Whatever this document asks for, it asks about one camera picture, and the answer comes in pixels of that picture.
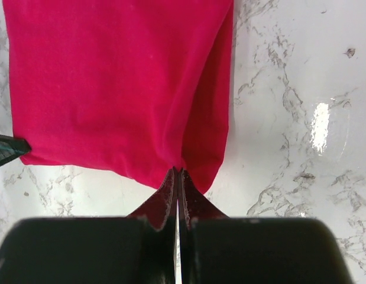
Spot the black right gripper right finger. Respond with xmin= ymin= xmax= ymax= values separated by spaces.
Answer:
xmin=177 ymin=170 xmax=352 ymax=283

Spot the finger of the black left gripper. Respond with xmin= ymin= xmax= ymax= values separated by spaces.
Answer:
xmin=0 ymin=134 xmax=31 ymax=167

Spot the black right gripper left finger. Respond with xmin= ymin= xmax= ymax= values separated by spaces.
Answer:
xmin=0 ymin=169 xmax=178 ymax=283

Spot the crimson t shirt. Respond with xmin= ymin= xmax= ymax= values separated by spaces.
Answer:
xmin=3 ymin=1 xmax=234 ymax=193

